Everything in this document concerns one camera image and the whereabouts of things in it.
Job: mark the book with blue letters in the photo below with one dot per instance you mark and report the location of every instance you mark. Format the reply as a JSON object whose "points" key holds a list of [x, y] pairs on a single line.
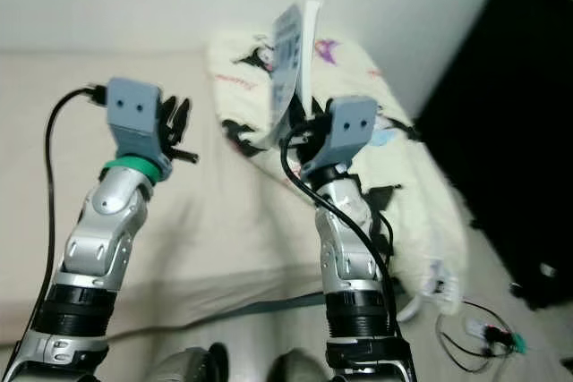
{"points": [[288, 69]]}

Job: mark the cream cartoon print blanket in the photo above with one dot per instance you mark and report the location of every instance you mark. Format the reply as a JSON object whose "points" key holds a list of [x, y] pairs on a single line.
{"points": [[412, 203]]}

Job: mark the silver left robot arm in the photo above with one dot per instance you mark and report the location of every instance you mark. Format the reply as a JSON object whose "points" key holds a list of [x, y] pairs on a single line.
{"points": [[98, 230]]}

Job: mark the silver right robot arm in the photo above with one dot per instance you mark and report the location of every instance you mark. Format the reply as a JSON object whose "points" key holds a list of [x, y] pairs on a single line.
{"points": [[349, 248]]}

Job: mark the mattress with cream sheet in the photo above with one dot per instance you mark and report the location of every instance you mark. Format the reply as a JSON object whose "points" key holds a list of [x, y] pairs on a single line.
{"points": [[54, 221]]}

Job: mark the black cabinet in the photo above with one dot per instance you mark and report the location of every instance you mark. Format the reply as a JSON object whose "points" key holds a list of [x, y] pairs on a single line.
{"points": [[510, 131]]}

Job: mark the grey left robot leg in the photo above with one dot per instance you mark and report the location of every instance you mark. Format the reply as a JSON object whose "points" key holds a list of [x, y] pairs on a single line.
{"points": [[188, 366]]}

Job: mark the grey robot leg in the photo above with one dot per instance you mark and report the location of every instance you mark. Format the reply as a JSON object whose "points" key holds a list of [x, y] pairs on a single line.
{"points": [[297, 369], [188, 366]]}

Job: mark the grey right robot leg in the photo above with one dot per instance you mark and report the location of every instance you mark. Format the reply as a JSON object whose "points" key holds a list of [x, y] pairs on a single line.
{"points": [[297, 369]]}

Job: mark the white power strip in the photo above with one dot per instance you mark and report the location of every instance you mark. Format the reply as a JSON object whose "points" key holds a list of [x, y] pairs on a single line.
{"points": [[482, 326]]}

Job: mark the teal plug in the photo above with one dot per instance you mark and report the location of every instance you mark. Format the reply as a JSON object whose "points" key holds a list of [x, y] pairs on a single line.
{"points": [[517, 343]]}

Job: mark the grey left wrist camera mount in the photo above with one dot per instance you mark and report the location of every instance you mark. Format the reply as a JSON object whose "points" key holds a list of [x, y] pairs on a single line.
{"points": [[132, 109]]}

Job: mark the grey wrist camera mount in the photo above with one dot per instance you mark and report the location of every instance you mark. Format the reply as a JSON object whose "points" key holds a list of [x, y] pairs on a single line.
{"points": [[351, 123], [132, 109]]}

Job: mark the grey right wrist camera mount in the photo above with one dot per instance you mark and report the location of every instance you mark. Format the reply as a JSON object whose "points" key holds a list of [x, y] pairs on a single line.
{"points": [[351, 123]]}

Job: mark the dark blue bed frame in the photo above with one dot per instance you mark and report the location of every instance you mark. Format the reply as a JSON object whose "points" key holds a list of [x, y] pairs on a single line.
{"points": [[233, 305]]}

